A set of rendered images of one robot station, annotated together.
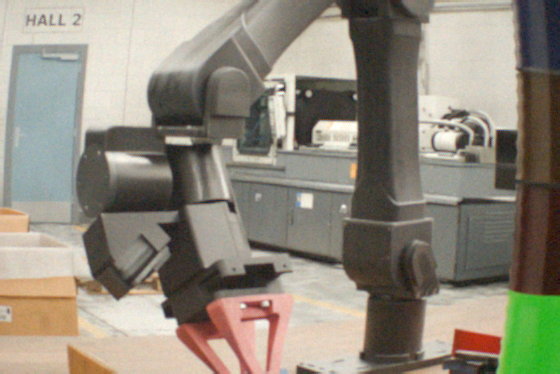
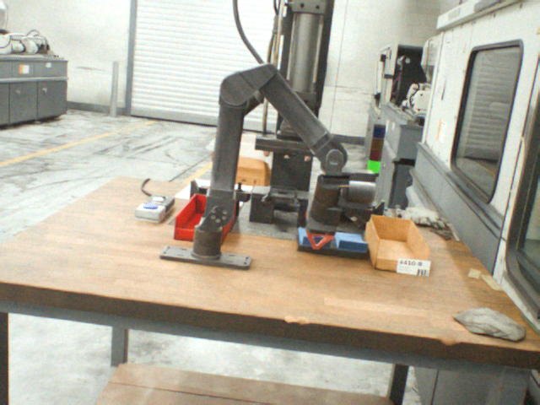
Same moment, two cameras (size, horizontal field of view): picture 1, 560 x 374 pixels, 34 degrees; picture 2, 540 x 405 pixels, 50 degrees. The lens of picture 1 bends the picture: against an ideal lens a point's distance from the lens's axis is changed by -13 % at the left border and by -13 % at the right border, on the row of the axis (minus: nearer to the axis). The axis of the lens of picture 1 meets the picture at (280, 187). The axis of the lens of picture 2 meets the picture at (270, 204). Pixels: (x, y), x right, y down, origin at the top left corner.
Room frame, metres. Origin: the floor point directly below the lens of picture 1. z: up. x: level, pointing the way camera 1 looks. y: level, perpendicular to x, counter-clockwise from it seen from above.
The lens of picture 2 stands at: (1.89, 0.72, 1.35)
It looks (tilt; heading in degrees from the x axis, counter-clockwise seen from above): 14 degrees down; 217
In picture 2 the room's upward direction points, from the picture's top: 6 degrees clockwise
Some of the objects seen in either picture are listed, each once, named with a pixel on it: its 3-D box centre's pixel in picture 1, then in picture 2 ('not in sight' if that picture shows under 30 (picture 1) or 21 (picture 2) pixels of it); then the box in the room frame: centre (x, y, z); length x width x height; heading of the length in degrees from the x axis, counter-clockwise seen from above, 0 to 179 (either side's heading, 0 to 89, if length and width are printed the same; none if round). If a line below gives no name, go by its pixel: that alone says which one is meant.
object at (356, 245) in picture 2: not in sight; (350, 237); (0.63, 0.04, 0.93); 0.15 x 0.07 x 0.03; 36
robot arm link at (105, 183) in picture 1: (156, 141); (348, 175); (0.78, 0.10, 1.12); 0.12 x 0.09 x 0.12; 132
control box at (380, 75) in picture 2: not in sight; (381, 78); (-4.50, -2.60, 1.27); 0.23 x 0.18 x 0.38; 121
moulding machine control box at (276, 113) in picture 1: (280, 117); not in sight; (9.51, 0.02, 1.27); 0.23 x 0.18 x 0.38; 121
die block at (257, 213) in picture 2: not in sight; (285, 208); (0.56, -0.21, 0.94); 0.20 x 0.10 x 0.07; 124
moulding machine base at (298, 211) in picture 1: (315, 201); not in sight; (9.92, -0.34, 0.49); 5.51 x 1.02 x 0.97; 31
